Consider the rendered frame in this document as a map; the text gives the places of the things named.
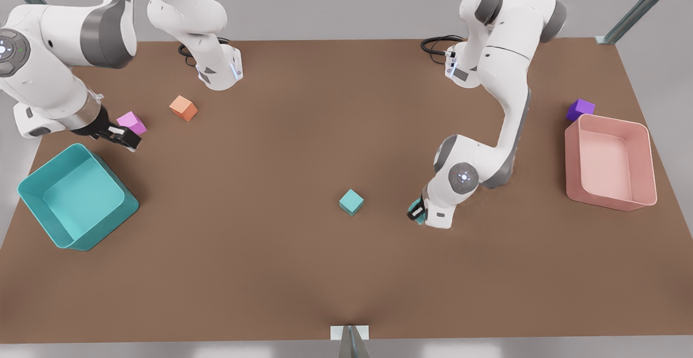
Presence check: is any pink cube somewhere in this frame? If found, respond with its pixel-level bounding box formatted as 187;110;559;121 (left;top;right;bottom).
116;111;147;136

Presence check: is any teal square bin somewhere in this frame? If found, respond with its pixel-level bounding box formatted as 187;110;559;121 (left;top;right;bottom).
17;143;140;251

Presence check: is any orange cube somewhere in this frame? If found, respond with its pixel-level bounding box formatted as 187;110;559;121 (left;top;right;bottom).
169;95;199;122

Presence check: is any purple cube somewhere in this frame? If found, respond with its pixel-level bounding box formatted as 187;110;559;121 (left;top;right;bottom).
566;98;596;122

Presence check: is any pink square bin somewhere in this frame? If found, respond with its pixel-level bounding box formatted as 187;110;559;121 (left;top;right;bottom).
565;114;658;212

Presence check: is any black cable loop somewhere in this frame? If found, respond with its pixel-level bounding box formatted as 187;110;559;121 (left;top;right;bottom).
178;37;232;67
421;35;467;66

